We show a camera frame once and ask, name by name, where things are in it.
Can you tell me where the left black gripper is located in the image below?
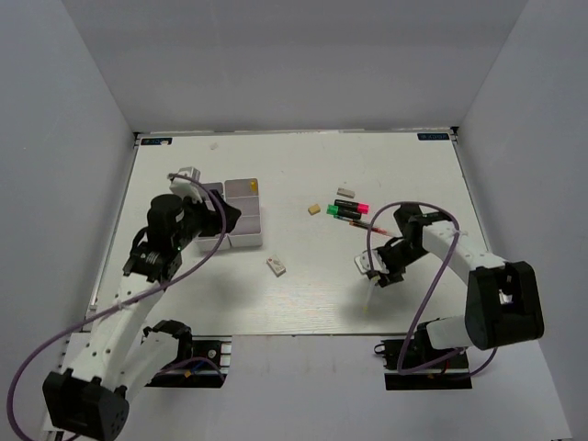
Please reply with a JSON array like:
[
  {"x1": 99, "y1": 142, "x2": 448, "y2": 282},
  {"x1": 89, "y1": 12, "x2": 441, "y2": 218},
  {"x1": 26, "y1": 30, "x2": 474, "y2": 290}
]
[{"x1": 174, "y1": 189, "x2": 242, "y2": 250}]

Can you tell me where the white pen yellow cap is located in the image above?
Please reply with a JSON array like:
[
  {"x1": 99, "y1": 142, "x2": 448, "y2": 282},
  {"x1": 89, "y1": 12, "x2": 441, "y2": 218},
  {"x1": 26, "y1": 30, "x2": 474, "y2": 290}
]
[{"x1": 363, "y1": 279, "x2": 377, "y2": 312}]

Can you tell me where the grey white eraser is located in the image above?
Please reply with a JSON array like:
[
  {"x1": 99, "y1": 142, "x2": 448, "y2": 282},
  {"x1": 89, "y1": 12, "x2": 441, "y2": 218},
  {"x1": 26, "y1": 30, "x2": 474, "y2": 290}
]
[{"x1": 336, "y1": 187, "x2": 356, "y2": 198}]

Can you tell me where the white staple box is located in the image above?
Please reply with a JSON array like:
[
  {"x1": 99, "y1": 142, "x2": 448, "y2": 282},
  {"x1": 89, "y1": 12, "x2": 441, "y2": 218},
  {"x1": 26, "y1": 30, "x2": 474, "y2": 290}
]
[{"x1": 266, "y1": 255, "x2": 287, "y2": 277}]

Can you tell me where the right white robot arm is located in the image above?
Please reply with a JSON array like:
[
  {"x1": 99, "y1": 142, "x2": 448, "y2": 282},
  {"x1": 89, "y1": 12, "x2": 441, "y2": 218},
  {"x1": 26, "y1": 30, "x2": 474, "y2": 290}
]
[{"x1": 355, "y1": 201, "x2": 545, "y2": 367}]

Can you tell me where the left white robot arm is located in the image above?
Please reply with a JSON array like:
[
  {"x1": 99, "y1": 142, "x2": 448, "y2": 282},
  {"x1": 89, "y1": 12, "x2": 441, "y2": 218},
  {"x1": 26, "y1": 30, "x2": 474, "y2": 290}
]
[{"x1": 42, "y1": 191, "x2": 242, "y2": 440}]

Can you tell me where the red gel pen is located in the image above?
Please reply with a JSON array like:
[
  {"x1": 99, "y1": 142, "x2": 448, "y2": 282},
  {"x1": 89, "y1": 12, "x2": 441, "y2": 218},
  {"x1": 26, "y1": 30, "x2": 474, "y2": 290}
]
[{"x1": 334, "y1": 215, "x2": 395, "y2": 238}]

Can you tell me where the right white organizer box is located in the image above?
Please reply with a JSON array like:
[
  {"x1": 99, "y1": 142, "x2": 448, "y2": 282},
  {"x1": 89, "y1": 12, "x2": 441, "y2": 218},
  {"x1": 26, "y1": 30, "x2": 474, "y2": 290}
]
[{"x1": 224, "y1": 177, "x2": 263, "y2": 248}]

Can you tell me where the pink highlighter marker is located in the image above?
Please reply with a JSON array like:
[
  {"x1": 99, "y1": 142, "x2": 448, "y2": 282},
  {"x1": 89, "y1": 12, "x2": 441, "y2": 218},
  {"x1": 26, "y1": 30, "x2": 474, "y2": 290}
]
[{"x1": 334, "y1": 199, "x2": 369, "y2": 214}]

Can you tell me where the green highlighter marker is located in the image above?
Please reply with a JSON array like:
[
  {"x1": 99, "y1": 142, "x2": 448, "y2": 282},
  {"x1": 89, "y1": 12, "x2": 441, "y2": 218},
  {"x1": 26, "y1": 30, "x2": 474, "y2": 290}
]
[{"x1": 326, "y1": 205, "x2": 362, "y2": 221}]

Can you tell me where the tan eraser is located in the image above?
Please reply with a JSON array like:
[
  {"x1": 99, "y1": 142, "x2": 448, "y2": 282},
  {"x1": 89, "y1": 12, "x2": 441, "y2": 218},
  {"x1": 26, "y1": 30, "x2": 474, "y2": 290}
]
[{"x1": 308, "y1": 204, "x2": 321, "y2": 215}]

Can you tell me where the left blue table label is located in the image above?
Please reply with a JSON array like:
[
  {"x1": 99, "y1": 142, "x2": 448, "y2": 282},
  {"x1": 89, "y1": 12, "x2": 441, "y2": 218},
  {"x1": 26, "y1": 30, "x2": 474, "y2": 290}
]
[{"x1": 141, "y1": 137, "x2": 173, "y2": 146}]

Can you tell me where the blue table label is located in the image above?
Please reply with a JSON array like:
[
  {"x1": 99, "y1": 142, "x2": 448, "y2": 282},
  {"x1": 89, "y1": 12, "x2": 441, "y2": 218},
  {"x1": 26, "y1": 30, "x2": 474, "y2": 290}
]
[
  {"x1": 417, "y1": 132, "x2": 450, "y2": 141},
  {"x1": 141, "y1": 137, "x2": 173, "y2": 146}
]

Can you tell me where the right blue table label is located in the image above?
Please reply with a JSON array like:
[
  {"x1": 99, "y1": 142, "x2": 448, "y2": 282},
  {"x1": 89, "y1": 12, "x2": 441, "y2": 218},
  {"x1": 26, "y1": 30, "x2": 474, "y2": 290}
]
[{"x1": 417, "y1": 132, "x2": 450, "y2": 141}]

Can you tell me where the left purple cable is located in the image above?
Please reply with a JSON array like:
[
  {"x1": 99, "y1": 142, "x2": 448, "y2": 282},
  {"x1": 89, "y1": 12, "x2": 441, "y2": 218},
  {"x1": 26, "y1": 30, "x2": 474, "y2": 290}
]
[{"x1": 6, "y1": 172, "x2": 229, "y2": 440}]

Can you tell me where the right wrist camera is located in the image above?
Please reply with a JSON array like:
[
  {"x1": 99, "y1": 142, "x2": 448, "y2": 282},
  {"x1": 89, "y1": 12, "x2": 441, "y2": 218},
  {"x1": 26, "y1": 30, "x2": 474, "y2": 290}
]
[{"x1": 354, "y1": 251, "x2": 381, "y2": 276}]

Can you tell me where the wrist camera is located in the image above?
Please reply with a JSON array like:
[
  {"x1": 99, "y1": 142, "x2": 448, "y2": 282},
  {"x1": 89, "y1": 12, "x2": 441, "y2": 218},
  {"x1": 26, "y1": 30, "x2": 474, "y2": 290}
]
[
  {"x1": 168, "y1": 166, "x2": 202, "y2": 203},
  {"x1": 354, "y1": 251, "x2": 381, "y2": 276}
]

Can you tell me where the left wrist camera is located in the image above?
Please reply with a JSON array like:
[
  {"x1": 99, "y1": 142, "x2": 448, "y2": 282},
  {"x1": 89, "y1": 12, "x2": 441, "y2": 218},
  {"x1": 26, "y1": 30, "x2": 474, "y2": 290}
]
[{"x1": 168, "y1": 166, "x2": 202, "y2": 203}]

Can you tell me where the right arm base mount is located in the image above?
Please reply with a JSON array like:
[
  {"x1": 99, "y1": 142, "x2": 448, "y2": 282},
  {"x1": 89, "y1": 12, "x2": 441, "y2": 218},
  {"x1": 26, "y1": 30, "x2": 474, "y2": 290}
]
[{"x1": 374, "y1": 324, "x2": 472, "y2": 391}]

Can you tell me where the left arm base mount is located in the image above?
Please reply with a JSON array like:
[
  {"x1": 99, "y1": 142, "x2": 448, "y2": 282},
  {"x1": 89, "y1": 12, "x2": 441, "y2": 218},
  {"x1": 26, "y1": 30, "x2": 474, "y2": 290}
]
[{"x1": 141, "y1": 320, "x2": 232, "y2": 389}]

